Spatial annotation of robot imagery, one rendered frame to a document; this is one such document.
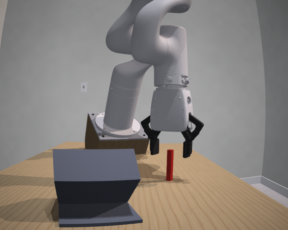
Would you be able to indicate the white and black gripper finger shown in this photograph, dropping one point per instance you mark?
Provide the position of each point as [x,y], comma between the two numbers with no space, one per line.
[190,136]
[154,141]

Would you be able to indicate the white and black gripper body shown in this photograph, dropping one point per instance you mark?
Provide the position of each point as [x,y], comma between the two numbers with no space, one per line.
[170,109]

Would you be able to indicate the red rectangular peg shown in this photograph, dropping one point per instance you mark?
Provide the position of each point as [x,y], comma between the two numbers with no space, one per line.
[170,154]

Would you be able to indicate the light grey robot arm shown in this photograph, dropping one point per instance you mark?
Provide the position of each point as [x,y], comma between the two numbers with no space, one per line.
[138,32]

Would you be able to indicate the dark grey sloped panel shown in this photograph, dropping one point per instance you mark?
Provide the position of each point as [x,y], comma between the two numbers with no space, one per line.
[93,186]

